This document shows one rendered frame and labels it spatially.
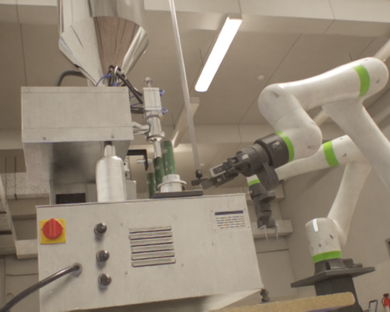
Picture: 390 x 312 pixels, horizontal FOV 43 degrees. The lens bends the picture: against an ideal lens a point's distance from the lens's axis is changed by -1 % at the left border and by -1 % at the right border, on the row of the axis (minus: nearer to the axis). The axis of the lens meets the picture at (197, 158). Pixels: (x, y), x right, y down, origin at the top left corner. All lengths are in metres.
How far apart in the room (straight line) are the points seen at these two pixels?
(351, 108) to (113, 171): 0.95
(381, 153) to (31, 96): 1.18
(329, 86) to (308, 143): 0.25
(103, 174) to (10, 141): 7.26
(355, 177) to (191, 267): 1.43
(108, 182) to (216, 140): 7.71
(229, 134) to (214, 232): 7.84
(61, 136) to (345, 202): 1.53
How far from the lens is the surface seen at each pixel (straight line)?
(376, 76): 1.72
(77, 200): 1.52
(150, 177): 1.47
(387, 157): 1.86
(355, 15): 6.58
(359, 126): 1.84
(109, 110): 1.27
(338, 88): 1.59
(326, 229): 2.25
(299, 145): 1.37
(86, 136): 1.23
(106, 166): 1.20
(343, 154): 2.30
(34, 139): 1.22
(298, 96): 1.47
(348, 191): 2.43
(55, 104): 1.27
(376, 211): 9.76
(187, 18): 5.74
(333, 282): 2.20
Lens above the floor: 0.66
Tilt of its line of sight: 22 degrees up
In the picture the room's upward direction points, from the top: 9 degrees counter-clockwise
